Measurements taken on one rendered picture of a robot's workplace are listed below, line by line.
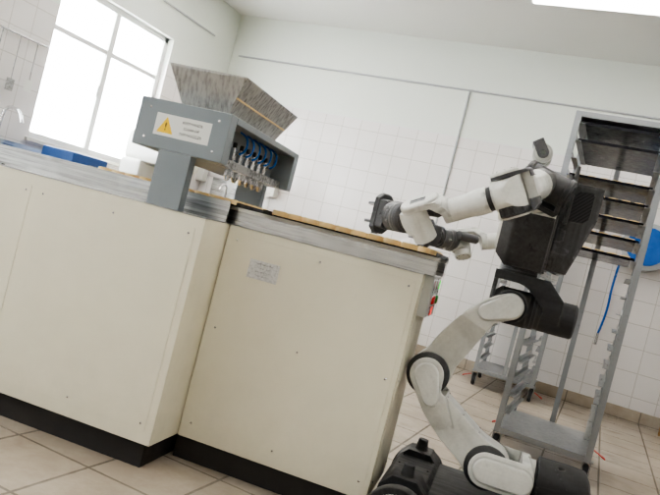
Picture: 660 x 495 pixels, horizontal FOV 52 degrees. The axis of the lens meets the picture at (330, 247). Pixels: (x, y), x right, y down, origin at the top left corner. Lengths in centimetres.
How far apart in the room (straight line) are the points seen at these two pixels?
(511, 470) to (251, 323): 96
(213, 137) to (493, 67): 481
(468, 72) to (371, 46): 105
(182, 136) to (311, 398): 95
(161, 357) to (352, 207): 474
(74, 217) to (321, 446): 112
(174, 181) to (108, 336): 55
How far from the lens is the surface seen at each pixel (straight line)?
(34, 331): 251
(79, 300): 241
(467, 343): 230
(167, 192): 226
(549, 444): 368
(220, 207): 234
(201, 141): 223
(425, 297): 223
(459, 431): 234
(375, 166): 679
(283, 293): 228
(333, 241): 225
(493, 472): 231
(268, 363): 232
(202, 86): 239
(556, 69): 668
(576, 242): 225
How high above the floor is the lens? 88
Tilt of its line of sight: 1 degrees down
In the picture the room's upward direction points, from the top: 14 degrees clockwise
